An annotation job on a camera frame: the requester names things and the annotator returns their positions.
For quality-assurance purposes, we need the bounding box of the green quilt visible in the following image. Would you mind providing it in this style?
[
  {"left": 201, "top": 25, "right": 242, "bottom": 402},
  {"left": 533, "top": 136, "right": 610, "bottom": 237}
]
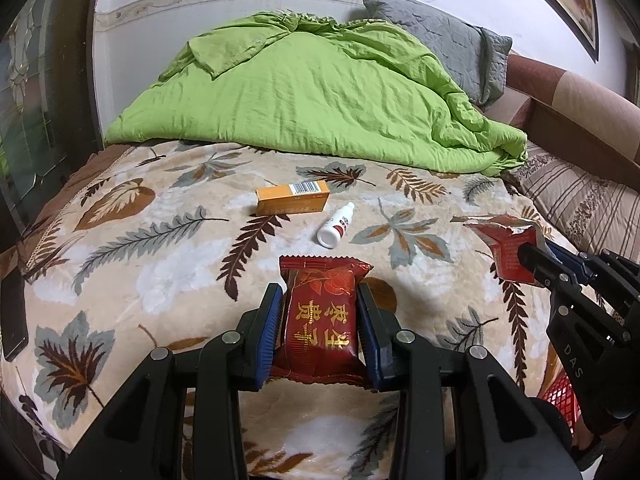
[{"left": 103, "top": 10, "right": 529, "bottom": 177}]

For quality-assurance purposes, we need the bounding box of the small white bottle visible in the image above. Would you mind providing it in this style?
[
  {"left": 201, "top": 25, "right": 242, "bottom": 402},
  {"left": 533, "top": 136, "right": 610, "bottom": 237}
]
[{"left": 316, "top": 201, "right": 356, "bottom": 250}]

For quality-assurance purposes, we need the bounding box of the leaf print blanket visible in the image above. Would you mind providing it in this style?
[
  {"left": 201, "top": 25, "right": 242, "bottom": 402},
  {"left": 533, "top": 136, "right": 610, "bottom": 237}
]
[{"left": 0, "top": 139, "right": 592, "bottom": 480}]

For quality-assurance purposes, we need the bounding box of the grey quilted pillow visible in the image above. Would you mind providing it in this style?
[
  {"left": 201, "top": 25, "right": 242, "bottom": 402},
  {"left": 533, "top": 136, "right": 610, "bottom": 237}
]
[{"left": 362, "top": 0, "right": 514, "bottom": 107}]

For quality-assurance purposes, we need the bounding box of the orange carton box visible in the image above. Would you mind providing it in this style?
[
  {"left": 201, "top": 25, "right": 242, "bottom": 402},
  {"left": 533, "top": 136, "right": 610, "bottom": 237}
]
[{"left": 255, "top": 181, "right": 332, "bottom": 217}]

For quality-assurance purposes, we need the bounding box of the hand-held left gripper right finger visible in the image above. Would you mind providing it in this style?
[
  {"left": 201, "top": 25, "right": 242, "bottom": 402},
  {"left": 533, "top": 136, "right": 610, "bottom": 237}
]
[{"left": 356, "top": 283, "right": 584, "bottom": 480}]

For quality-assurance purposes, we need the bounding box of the wooden stained glass door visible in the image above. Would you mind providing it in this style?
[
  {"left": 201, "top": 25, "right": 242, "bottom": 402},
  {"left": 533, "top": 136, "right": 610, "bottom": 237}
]
[{"left": 0, "top": 0, "right": 107, "bottom": 246}]

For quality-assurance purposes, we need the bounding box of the brown upholstered headboard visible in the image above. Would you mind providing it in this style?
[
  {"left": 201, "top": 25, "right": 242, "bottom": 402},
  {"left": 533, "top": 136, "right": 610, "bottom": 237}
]
[{"left": 487, "top": 52, "right": 640, "bottom": 127}]

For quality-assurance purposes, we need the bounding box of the torn red packet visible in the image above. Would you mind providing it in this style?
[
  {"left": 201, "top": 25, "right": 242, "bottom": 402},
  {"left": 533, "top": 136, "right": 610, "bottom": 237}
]
[{"left": 450, "top": 214, "right": 552, "bottom": 289}]

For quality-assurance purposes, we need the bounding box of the black phone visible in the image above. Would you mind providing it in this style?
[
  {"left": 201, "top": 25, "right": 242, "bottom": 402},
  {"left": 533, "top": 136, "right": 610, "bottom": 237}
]
[{"left": 0, "top": 269, "right": 31, "bottom": 362}]

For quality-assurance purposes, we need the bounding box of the red plastic basket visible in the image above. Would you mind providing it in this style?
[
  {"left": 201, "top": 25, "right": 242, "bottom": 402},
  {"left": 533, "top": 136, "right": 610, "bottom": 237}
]
[{"left": 537, "top": 369, "right": 584, "bottom": 442}]

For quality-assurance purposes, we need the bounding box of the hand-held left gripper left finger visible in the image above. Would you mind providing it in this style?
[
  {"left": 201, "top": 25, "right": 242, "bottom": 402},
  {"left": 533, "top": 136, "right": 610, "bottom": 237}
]
[{"left": 57, "top": 283, "right": 285, "bottom": 480}]

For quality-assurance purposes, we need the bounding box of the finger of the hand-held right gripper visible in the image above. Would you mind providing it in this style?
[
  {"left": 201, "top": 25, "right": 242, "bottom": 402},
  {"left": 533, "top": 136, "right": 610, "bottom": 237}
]
[
  {"left": 542, "top": 239, "right": 603, "bottom": 283},
  {"left": 517, "top": 242, "right": 583, "bottom": 313}
]

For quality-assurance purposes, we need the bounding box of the dark red snack packet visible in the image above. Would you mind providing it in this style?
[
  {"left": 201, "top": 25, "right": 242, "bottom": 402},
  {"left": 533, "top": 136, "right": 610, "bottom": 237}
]
[{"left": 270, "top": 255, "right": 375, "bottom": 385}]

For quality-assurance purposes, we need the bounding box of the striped beige pillow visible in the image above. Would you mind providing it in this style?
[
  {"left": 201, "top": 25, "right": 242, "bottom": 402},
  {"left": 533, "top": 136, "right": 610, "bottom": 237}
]
[{"left": 502, "top": 142, "right": 640, "bottom": 262}]

